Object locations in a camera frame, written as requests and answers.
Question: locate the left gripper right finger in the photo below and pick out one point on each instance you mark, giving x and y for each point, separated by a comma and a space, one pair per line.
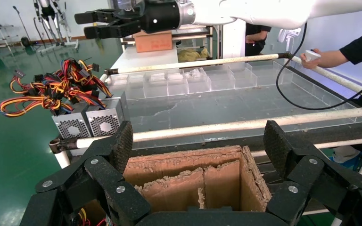
296, 174

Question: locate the closed brown cardboard carton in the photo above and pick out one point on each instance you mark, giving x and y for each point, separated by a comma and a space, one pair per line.
153, 42

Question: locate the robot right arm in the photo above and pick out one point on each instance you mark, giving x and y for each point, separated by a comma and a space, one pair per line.
262, 12

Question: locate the bystander bare hand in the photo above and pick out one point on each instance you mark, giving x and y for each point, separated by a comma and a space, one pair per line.
251, 39

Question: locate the clear acrylic divider tray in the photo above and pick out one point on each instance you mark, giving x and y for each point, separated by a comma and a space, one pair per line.
218, 103

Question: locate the white plastic device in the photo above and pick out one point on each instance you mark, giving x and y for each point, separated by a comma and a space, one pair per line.
288, 35

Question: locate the white background table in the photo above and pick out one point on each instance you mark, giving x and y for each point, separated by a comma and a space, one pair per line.
143, 59

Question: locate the white handheld controller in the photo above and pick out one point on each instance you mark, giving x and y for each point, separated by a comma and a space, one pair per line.
311, 55

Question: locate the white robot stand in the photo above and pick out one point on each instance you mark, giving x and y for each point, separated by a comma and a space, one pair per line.
54, 21

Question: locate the bystander in black shirt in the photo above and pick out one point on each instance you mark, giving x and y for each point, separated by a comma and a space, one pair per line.
257, 48

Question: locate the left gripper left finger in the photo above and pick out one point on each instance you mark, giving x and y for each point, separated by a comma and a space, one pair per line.
106, 174

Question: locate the thin black pole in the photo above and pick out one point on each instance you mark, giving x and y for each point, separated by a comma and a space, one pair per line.
21, 21

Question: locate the operator bare forearm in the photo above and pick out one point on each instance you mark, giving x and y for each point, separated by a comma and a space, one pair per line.
334, 58

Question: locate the metal tube shelf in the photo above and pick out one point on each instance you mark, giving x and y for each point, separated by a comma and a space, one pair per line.
196, 32

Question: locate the worn brown cardboard box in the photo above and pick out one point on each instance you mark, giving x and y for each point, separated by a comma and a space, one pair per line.
252, 187

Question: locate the small black round object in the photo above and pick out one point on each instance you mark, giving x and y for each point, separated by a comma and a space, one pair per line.
25, 41

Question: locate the operator bare hand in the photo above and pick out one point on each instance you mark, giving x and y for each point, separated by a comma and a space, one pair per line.
307, 64

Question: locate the crumpled yellow cloth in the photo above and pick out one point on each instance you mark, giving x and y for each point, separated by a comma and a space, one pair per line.
192, 55

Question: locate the grey metal power supply unit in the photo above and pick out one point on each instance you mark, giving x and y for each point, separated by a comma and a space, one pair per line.
106, 124
71, 128

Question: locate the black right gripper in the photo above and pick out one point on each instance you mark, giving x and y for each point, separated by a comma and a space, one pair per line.
160, 17

